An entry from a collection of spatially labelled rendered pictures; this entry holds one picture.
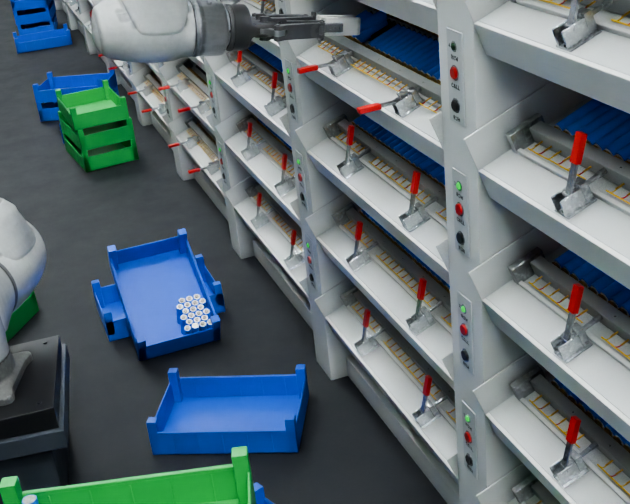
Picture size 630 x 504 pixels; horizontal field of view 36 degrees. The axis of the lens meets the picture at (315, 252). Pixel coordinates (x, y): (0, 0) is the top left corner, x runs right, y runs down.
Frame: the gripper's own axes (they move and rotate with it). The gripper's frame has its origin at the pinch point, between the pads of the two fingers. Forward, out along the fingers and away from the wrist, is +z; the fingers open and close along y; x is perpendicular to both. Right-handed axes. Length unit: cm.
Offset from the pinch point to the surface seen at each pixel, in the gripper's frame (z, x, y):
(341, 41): 2.8, 3.7, 4.6
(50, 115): -19, 84, 260
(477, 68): -4, -4, -53
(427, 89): 1.9, 4.0, -30.4
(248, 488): -36, 42, -65
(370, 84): 1.0, 7.4, -12.4
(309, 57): 0.1, 8.2, 12.9
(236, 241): 11, 77, 90
